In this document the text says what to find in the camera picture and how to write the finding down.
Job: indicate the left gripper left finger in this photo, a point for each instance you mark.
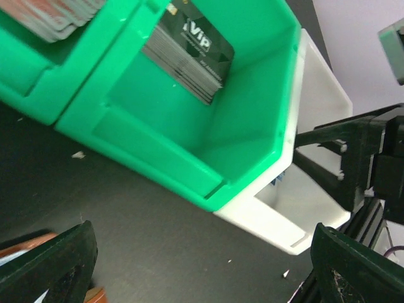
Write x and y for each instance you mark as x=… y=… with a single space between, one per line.
x=51 y=267

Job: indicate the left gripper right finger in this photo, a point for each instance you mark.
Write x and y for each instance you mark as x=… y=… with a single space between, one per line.
x=347 y=271

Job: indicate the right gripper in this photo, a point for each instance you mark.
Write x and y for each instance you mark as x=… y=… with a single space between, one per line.
x=349 y=140

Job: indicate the white bin with blue cards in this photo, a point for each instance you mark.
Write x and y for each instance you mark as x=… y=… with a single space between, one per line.
x=285 y=215

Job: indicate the blue card stack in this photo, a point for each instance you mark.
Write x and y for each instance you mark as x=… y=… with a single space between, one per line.
x=279 y=178

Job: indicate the green bin with black cards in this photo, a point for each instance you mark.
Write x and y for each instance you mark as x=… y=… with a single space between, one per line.
x=135 y=113

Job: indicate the black card stack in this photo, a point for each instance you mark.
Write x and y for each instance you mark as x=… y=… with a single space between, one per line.
x=190 y=49

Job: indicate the green bin with red cards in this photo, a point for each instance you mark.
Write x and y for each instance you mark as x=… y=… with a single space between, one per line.
x=40 y=79

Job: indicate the red card stack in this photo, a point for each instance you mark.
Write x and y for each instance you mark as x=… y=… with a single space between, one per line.
x=52 y=20

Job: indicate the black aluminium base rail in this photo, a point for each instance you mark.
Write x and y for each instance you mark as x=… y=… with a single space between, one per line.
x=365 y=227

